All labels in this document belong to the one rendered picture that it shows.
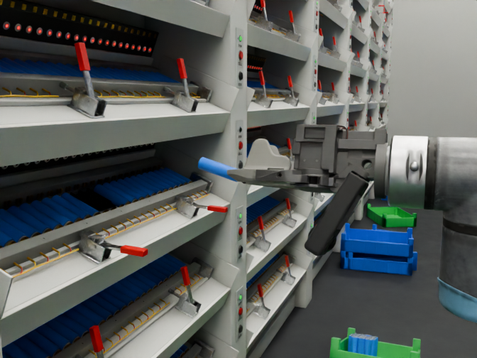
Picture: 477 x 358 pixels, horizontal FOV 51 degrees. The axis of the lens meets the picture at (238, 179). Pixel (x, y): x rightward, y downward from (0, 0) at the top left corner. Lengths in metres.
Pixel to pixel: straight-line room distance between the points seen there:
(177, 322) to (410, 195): 0.50
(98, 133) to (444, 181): 0.42
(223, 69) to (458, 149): 0.56
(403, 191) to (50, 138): 0.41
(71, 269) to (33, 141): 0.18
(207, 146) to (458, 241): 0.59
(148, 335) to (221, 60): 0.55
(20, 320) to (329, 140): 0.41
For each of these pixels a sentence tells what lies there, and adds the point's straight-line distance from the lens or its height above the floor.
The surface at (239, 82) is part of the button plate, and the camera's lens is 1.07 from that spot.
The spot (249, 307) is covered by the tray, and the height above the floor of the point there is 0.17.
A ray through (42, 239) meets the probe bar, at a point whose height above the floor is 0.57.
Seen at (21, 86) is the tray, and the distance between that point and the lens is 0.65.
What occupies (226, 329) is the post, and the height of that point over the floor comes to 0.24.
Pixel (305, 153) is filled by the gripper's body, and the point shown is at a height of 0.67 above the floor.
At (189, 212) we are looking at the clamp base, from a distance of 0.91.
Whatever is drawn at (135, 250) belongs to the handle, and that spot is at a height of 0.55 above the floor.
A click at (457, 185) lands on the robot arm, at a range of 0.61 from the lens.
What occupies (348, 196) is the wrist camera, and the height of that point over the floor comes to 0.62.
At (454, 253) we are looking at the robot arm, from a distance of 0.64.
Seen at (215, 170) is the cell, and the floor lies 0.64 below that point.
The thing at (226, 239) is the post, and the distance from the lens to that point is 1.08.
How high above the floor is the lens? 0.74
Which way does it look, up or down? 9 degrees down
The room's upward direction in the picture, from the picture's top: straight up
